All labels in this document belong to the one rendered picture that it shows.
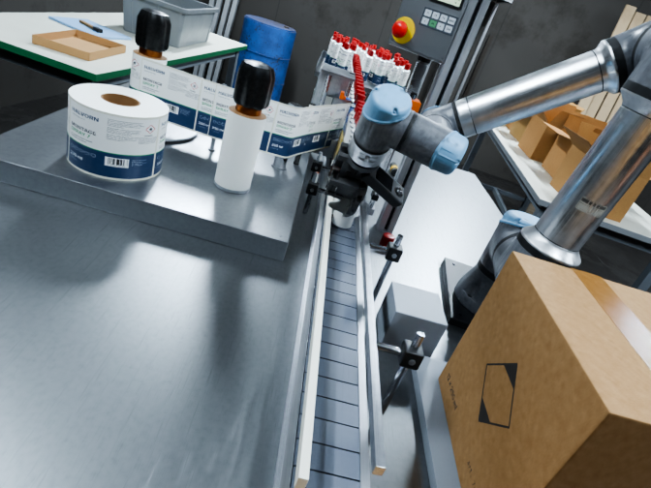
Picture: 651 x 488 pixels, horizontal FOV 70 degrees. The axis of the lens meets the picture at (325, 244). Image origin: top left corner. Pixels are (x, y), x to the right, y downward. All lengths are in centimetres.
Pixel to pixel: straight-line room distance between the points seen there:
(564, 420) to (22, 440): 59
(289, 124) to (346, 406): 84
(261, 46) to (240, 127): 412
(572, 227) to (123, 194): 86
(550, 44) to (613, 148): 507
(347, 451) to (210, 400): 20
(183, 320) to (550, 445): 56
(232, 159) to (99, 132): 28
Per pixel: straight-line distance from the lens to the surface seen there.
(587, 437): 53
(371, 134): 84
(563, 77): 96
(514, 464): 62
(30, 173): 112
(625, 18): 588
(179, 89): 136
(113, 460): 65
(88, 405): 69
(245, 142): 109
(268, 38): 516
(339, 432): 66
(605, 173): 87
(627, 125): 86
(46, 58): 227
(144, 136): 108
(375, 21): 573
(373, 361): 64
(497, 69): 583
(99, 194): 107
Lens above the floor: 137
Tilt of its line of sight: 28 degrees down
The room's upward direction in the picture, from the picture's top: 19 degrees clockwise
